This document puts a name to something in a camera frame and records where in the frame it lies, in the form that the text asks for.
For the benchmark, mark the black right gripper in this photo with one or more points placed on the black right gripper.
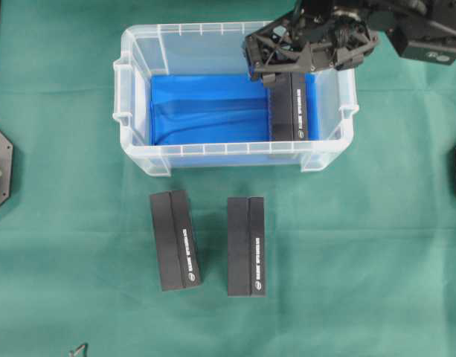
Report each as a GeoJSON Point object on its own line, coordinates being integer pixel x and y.
{"type": "Point", "coordinates": [314, 36]}

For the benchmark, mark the black RealSense box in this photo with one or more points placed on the black RealSense box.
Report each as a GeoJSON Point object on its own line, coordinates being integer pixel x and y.
{"type": "Point", "coordinates": [288, 119]}
{"type": "Point", "coordinates": [175, 243]}
{"type": "Point", "coordinates": [246, 247]}

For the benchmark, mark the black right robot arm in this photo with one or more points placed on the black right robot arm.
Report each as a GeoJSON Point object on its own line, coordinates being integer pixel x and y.
{"type": "Point", "coordinates": [417, 19]}

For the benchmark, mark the clear plastic storage case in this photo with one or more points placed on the clear plastic storage case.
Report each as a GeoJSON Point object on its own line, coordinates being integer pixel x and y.
{"type": "Point", "coordinates": [150, 52]}

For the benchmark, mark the blue liner sheet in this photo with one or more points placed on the blue liner sheet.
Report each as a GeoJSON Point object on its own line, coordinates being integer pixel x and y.
{"type": "Point", "coordinates": [216, 109]}

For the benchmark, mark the small metal clip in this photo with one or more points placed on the small metal clip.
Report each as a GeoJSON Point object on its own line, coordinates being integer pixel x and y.
{"type": "Point", "coordinates": [80, 351]}

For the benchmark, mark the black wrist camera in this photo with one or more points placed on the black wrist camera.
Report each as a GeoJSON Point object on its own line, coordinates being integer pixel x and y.
{"type": "Point", "coordinates": [424, 50]}

